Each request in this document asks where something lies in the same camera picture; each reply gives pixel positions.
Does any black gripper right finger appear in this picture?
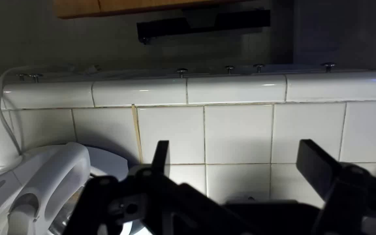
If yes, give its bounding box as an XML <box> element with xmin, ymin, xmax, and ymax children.
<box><xmin>295</xmin><ymin>138</ymin><xmax>376</xmax><ymax>235</ymax></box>

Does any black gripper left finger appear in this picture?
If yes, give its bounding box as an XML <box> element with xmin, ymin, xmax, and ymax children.
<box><xmin>61</xmin><ymin>140</ymin><xmax>258</xmax><ymax>235</ymax></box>

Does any brown wooden panel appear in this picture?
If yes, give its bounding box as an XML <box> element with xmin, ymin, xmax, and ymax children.
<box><xmin>52</xmin><ymin>0</ymin><xmax>241</xmax><ymax>19</ymax></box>

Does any black metal bar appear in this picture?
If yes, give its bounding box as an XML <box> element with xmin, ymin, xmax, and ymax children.
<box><xmin>135</xmin><ymin>9</ymin><xmax>271</xmax><ymax>44</ymax></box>

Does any glass carafe with white handle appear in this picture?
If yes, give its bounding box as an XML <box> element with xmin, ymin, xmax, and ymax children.
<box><xmin>0</xmin><ymin>142</ymin><xmax>91</xmax><ymax>235</ymax></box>

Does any white power cable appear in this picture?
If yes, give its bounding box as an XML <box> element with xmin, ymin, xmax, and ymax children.
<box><xmin>0</xmin><ymin>64</ymin><xmax>74</xmax><ymax>155</ymax></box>

